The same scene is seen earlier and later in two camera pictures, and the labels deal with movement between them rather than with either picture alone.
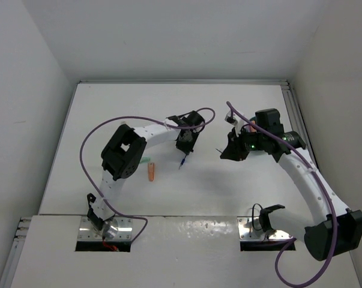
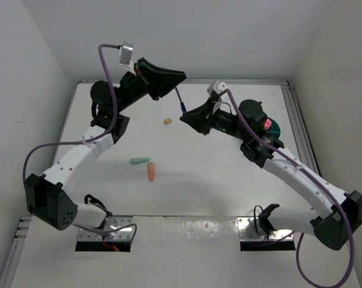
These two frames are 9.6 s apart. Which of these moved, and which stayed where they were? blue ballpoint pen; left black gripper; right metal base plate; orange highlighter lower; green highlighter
Moved: left black gripper; blue ballpoint pen
Stayed: right metal base plate; orange highlighter lower; green highlighter
